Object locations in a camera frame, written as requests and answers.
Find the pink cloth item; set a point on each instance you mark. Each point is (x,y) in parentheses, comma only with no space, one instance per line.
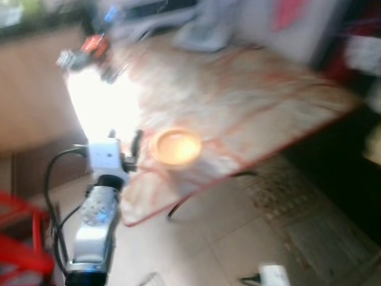
(290,13)

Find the grey white appliance base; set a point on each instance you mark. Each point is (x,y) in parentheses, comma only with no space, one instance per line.
(205,33)

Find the low light wood cabinet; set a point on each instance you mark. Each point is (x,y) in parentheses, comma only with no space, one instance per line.
(30,95)

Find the black handheld device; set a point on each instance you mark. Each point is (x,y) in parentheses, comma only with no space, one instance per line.
(68,58)

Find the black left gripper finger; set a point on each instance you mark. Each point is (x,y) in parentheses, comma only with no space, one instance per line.
(137,143)
(112,134)

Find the black metal table leg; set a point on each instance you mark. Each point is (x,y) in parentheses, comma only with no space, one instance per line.
(172,212)

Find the round orange plastic container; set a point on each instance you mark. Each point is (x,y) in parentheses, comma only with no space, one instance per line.
(177,148)

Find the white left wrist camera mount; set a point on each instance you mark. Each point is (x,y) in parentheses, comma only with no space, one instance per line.
(106,156)

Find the brown patterned rug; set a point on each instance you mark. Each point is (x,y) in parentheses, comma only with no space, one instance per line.
(315,238)

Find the orange black tape measure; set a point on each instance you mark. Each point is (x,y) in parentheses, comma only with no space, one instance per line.
(95,46)

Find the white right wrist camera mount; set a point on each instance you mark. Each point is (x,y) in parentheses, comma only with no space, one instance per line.
(275,276)

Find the red plastic stool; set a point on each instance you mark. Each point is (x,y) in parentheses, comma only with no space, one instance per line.
(24,256)

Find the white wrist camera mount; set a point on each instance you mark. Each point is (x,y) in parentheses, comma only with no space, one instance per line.
(275,276)
(106,156)

